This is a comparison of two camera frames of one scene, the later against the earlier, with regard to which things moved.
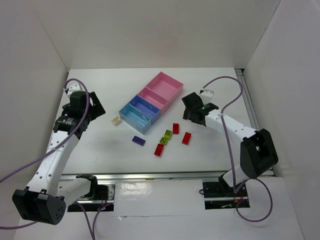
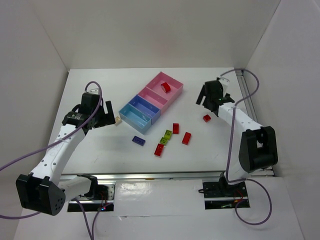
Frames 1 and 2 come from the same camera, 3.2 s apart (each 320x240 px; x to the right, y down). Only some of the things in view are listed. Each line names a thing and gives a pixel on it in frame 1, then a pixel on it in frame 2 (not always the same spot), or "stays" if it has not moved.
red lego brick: (186, 138) stays
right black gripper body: (191, 110) → (206, 99)
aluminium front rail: (149, 176) stays
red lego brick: (175, 128) stays
